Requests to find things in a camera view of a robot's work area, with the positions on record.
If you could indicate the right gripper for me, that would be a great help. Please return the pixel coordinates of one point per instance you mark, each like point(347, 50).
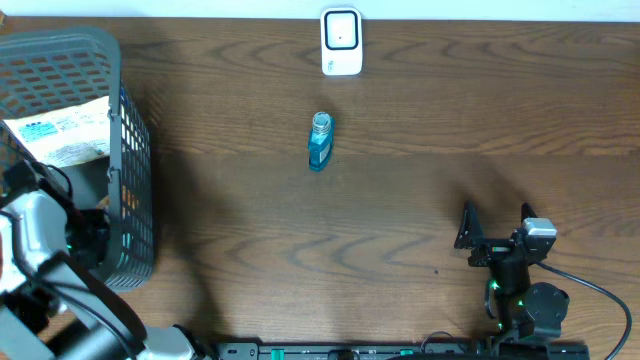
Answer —
point(492, 249)

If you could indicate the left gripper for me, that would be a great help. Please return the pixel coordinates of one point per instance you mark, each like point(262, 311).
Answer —
point(91, 254)

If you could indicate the white printed refill pouch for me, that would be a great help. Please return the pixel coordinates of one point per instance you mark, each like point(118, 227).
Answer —
point(66, 137)

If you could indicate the blue mouthwash bottle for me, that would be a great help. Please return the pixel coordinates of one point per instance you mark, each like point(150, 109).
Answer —
point(320, 143)

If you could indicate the small orange tissue pack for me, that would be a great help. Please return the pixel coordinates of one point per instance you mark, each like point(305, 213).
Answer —
point(104, 203)

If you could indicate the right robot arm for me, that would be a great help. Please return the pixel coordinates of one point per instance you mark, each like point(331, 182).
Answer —
point(528, 314)

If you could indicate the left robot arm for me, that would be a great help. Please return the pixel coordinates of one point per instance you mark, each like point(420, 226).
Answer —
point(57, 309)

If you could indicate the white barcode scanner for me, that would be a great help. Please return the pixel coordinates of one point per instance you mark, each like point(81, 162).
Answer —
point(341, 41)

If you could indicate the grey plastic mesh basket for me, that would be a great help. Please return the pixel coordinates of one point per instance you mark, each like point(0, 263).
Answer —
point(43, 71)

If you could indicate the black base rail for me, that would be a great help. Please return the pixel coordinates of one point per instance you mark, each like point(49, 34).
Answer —
point(433, 349)

